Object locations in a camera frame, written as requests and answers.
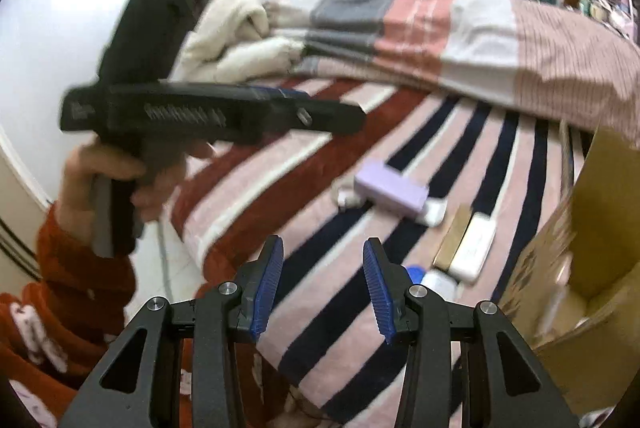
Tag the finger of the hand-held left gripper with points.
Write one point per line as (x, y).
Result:
(330, 118)
(282, 92)

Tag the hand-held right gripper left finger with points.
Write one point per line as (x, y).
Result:
(268, 290)

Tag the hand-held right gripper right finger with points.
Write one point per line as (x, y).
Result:
(376, 290)

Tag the person's left forearm red sleeve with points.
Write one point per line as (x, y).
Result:
(85, 278)

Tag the person's left hand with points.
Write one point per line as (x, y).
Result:
(87, 188)

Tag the white bottle with blue cap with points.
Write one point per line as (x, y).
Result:
(440, 284)

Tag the white fluffy blanket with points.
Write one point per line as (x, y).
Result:
(230, 33)

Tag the small white charger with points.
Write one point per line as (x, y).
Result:
(350, 198)

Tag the striped red navy pink blanket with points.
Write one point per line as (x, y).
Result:
(325, 208)

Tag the gold rectangular box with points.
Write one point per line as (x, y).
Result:
(452, 238)

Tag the purple rectangular box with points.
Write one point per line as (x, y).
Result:
(390, 189)

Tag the white rectangular box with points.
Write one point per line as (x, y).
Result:
(474, 248)

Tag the plaid pink grey quilt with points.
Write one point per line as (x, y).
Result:
(450, 28)

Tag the brown cardboard box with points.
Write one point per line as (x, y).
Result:
(595, 228)

